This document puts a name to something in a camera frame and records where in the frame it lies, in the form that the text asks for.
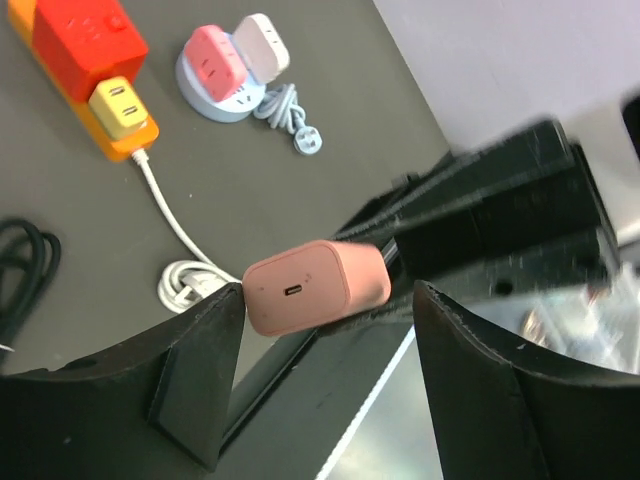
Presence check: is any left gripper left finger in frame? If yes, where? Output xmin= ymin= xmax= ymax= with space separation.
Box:
xmin=1 ymin=284 xmax=245 ymax=479

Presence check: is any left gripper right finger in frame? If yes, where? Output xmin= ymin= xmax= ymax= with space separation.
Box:
xmin=413 ymin=281 xmax=639 ymax=479

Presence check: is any salmon pink plug adapter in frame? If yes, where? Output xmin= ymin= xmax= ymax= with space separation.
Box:
xmin=242 ymin=240 xmax=392 ymax=337

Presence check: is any yellow cube charger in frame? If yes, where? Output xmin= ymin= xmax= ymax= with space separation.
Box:
xmin=88 ymin=76 xmax=149 ymax=141

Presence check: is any blue round power socket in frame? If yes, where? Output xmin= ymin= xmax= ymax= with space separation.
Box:
xmin=175 ymin=24 xmax=266 ymax=123

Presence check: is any pink square adapter plug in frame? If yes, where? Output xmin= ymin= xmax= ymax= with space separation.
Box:
xmin=185 ymin=24 xmax=248 ymax=102

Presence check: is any red plug adapter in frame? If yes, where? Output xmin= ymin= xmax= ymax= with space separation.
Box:
xmin=32 ymin=0 xmax=148 ymax=103

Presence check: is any white usb charger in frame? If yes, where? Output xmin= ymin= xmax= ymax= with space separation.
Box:
xmin=232 ymin=13 xmax=290 ymax=84

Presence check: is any orange power strip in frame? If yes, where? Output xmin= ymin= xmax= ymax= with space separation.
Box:
xmin=7 ymin=0 xmax=159 ymax=163

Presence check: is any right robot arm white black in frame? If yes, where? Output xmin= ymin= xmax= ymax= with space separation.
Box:
xmin=337 ymin=118 xmax=639 ymax=373

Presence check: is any white cord with plug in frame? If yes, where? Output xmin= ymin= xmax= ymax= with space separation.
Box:
xmin=130 ymin=148 xmax=244 ymax=315

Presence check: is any black power strip cord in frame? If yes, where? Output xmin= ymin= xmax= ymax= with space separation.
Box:
xmin=0 ymin=215 xmax=64 ymax=351

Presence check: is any blue socket grey cord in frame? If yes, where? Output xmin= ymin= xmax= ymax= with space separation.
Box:
xmin=253 ymin=82 xmax=324 ymax=156

